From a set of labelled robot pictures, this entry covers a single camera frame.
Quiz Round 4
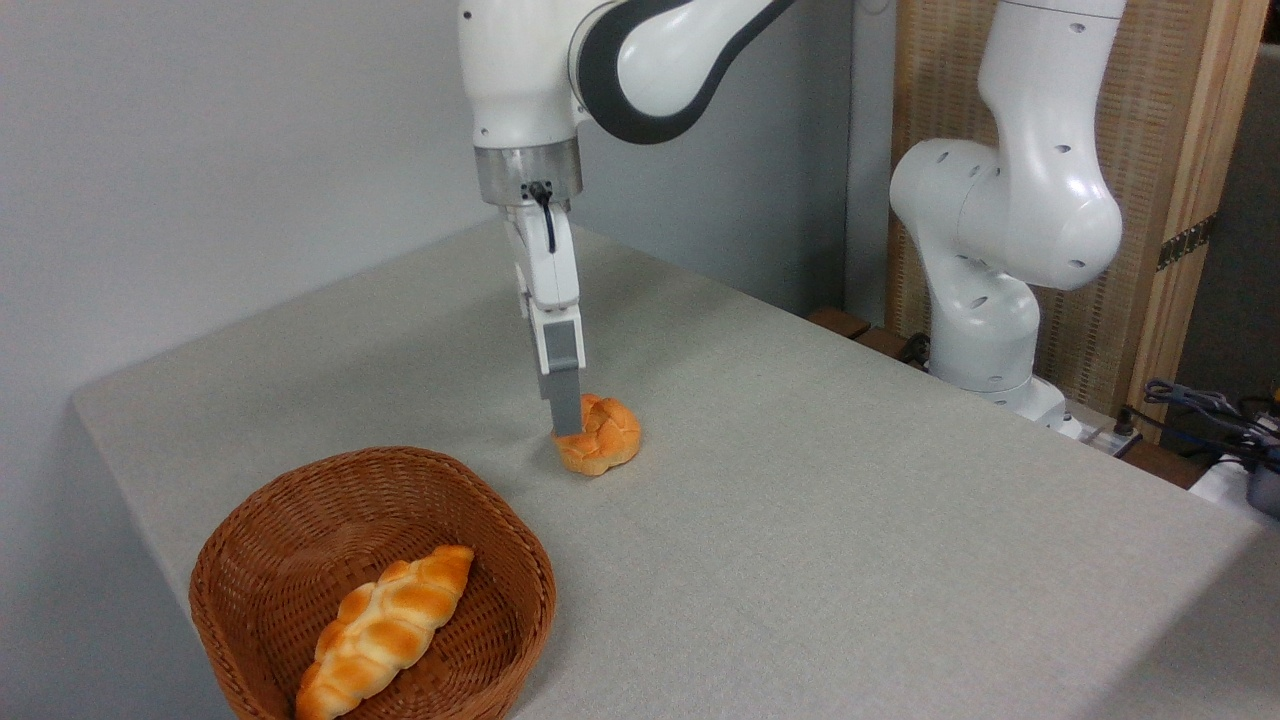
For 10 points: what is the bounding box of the round knotted bread roll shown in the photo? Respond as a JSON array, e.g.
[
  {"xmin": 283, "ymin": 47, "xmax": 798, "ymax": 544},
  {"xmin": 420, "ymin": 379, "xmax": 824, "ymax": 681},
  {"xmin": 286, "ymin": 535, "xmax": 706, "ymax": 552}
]
[{"xmin": 551, "ymin": 393, "xmax": 643, "ymax": 477}]

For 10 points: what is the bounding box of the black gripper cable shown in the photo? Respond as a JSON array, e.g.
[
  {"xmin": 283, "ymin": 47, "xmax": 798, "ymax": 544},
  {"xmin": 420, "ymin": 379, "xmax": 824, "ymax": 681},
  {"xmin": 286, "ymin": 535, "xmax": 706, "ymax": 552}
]
[{"xmin": 526, "ymin": 181, "xmax": 560, "ymax": 255}]

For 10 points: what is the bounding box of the brown wooden bench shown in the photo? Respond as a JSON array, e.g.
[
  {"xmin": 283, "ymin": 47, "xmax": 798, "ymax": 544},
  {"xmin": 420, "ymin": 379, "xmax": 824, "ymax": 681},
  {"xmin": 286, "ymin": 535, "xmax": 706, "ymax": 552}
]
[{"xmin": 805, "ymin": 307, "xmax": 933, "ymax": 373}]

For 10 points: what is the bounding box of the metal screen hinge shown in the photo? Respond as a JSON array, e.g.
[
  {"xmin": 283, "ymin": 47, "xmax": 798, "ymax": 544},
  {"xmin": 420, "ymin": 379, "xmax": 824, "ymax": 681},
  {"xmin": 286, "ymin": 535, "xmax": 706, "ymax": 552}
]
[{"xmin": 1157, "ymin": 213, "xmax": 1220, "ymax": 272}]

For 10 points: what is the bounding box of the brown wicker basket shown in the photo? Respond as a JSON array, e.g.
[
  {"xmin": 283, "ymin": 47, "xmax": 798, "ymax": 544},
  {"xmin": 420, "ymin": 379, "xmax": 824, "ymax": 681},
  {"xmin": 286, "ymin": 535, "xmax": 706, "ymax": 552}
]
[{"xmin": 189, "ymin": 446, "xmax": 557, "ymax": 720}]

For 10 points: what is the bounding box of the long braided bread loaf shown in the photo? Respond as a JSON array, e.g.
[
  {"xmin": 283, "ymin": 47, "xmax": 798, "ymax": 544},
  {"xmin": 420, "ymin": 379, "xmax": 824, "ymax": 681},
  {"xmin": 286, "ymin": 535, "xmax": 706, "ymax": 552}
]
[{"xmin": 295, "ymin": 544, "xmax": 476, "ymax": 720}]

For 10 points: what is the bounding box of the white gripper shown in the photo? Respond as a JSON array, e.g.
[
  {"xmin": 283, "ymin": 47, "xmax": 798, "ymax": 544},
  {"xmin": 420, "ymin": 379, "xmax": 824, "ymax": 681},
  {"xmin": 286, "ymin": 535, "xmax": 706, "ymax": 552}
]
[{"xmin": 501, "ymin": 198, "xmax": 587, "ymax": 439}]

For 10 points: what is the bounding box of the dark cable bundle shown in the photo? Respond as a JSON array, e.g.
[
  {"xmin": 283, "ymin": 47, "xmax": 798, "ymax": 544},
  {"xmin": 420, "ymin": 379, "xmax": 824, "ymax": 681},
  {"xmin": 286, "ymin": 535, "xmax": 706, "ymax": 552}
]
[{"xmin": 1143, "ymin": 378, "xmax": 1280, "ymax": 463}]

